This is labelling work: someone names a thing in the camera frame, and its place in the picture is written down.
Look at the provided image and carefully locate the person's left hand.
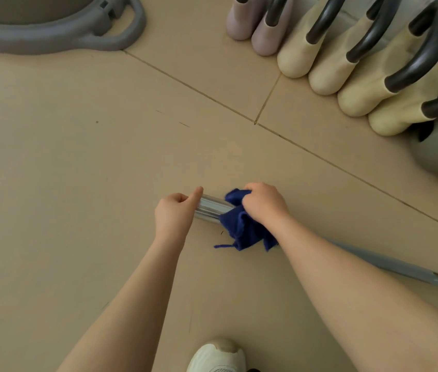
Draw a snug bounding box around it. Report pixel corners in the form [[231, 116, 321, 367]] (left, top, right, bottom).
[[155, 186, 204, 245]]

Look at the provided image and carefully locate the person's right hand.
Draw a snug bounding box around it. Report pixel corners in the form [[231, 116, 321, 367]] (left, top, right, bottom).
[[241, 183, 290, 230]]

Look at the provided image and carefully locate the silver metal barbell bar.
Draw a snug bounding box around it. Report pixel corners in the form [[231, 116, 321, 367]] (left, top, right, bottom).
[[193, 194, 438, 293]]

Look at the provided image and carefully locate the blue cleaning cloth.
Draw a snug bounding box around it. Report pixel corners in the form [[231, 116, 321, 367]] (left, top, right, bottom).
[[214, 188, 280, 252]]

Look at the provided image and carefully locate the person's left forearm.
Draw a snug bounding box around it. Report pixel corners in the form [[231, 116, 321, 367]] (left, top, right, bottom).
[[57, 235, 201, 372]]

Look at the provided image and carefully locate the person's right forearm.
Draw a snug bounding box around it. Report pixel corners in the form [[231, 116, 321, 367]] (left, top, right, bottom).
[[271, 217, 438, 372]]

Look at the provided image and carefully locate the cream kettlebell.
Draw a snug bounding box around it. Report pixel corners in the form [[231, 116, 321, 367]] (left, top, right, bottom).
[[308, 0, 404, 96], [337, 1, 438, 118], [276, 0, 350, 79], [368, 34, 438, 137]]

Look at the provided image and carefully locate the pink kettlebell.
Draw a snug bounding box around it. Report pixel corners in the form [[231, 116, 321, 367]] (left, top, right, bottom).
[[226, 0, 271, 41], [251, 0, 295, 57]]

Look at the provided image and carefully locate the white sneaker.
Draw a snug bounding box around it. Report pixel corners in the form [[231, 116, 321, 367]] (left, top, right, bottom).
[[186, 337, 248, 372]]

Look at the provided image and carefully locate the grey exercise ball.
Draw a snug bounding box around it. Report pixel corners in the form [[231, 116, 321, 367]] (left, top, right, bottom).
[[0, 0, 100, 26]]

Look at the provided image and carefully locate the grey plastic ring base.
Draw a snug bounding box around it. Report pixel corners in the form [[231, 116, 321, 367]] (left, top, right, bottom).
[[0, 0, 147, 56]]

